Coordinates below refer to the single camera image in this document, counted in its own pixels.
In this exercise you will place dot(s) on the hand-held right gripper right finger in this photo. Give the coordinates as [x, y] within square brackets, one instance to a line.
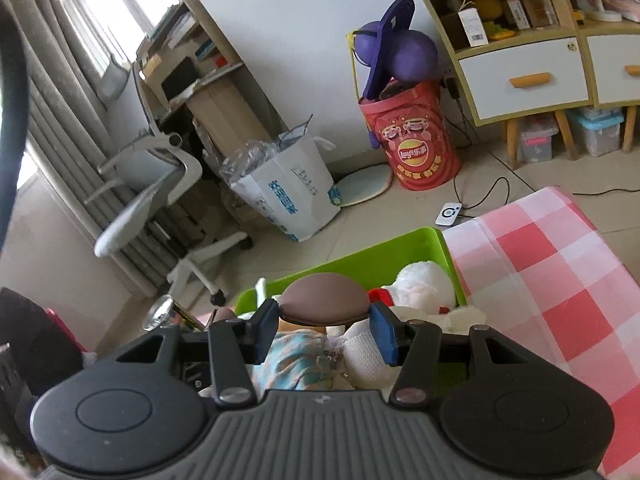
[382, 332]

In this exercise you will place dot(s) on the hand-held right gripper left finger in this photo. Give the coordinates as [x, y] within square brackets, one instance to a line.
[265, 331]

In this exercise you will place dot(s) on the brown soft toy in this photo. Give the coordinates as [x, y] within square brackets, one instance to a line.
[325, 297]

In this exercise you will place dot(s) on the green plastic bin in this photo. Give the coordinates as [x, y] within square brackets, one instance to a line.
[380, 255]

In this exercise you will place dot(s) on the white knitted soft toy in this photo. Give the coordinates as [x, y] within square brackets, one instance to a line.
[365, 360]

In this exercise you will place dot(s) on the teal patterned cloth toy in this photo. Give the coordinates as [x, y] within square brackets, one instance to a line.
[295, 360]

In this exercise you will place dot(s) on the santa plush toy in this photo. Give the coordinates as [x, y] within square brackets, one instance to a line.
[425, 282]

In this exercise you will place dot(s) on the dark drink can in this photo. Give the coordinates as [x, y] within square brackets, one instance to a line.
[160, 310]

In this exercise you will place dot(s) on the white round-button device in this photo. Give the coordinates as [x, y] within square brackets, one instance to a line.
[448, 214]

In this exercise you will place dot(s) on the white paper bag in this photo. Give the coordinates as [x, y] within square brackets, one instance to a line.
[295, 195]

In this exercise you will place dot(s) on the round white disc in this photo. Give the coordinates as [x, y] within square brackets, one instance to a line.
[362, 185]

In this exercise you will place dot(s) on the clear plastic bag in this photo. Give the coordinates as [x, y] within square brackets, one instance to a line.
[247, 160]

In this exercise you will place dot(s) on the pink checkered tablecloth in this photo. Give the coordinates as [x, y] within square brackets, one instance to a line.
[550, 285]

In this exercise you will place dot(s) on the grey office chair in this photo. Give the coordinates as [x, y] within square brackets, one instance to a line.
[130, 215]

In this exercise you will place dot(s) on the red snack barrel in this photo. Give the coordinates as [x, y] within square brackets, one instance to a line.
[415, 150]

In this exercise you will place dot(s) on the wooden desk with shelves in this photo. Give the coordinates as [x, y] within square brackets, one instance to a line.
[225, 105]

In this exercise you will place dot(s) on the dark cloth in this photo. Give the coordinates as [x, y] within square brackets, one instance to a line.
[35, 340]

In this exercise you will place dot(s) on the clear storage box pink contents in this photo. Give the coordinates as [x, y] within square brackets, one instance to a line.
[537, 140]

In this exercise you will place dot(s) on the black power adapter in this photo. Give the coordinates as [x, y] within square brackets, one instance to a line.
[452, 89]

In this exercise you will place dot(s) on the white drawer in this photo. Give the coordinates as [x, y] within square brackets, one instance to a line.
[500, 97]
[610, 87]

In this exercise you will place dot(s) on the purple peanut ball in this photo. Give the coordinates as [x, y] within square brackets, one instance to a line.
[415, 55]

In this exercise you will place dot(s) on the blue-lid storage box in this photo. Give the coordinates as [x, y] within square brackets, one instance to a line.
[597, 135]

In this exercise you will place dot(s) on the purple board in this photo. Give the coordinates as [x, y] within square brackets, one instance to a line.
[387, 35]

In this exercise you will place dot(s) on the white carton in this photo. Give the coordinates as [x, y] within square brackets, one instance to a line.
[472, 25]

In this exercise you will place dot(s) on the yellow-green toy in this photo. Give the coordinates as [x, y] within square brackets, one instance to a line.
[497, 31]

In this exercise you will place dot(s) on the yellow plush toy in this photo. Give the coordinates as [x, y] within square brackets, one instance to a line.
[487, 7]

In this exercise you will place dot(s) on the row of small boxes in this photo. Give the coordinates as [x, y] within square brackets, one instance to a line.
[530, 10]

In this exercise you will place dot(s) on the window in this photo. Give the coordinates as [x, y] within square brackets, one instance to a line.
[105, 10]

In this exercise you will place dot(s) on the wooden cabinet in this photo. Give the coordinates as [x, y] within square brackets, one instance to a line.
[580, 30]

